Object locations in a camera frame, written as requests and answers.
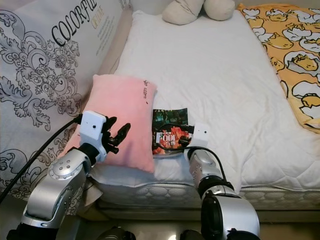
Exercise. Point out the white quilted mattress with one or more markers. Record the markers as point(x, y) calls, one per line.
point(210, 75)

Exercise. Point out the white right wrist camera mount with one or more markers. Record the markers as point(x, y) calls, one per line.
point(200, 135)

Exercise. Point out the yellow cartoon blanket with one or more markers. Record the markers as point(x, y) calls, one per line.
point(290, 50)

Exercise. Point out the robot leg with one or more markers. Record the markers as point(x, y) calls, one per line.
point(116, 234)
point(192, 235)

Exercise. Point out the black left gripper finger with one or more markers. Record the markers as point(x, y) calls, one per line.
point(123, 135)
point(110, 124)

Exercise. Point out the robot left leg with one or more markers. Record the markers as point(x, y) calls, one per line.
point(116, 234)

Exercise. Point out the beige plush toy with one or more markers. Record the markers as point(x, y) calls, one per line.
point(182, 12)

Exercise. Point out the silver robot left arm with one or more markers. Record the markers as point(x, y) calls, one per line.
point(60, 195)

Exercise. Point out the robot right leg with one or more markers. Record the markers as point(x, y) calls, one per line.
point(192, 235)

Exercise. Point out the pink pillow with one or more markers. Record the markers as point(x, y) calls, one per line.
point(120, 100)

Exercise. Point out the dark glossy magazine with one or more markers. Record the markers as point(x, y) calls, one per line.
point(167, 117)

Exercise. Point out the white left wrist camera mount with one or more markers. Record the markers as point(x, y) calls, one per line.
point(94, 127)

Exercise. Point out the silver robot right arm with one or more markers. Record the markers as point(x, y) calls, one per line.
point(240, 215)

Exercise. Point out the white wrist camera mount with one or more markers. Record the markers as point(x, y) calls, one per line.
point(94, 127)
point(200, 135)

